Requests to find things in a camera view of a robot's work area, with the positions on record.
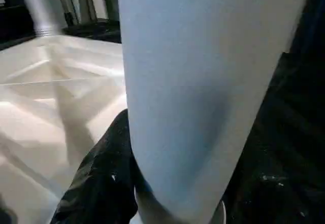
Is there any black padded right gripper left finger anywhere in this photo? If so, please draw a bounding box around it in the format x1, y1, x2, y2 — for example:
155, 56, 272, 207
50, 108, 140, 224

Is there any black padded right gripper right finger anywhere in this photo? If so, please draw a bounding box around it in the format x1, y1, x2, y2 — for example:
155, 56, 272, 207
224, 136, 325, 224

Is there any white plastic table top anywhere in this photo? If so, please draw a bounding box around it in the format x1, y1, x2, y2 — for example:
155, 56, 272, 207
0, 35, 127, 224

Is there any white plastic table leg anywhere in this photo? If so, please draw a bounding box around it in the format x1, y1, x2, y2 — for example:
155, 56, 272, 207
16, 0, 66, 37
118, 0, 314, 224

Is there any grey metal rack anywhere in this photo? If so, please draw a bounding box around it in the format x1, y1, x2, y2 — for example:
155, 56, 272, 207
54, 0, 99, 26

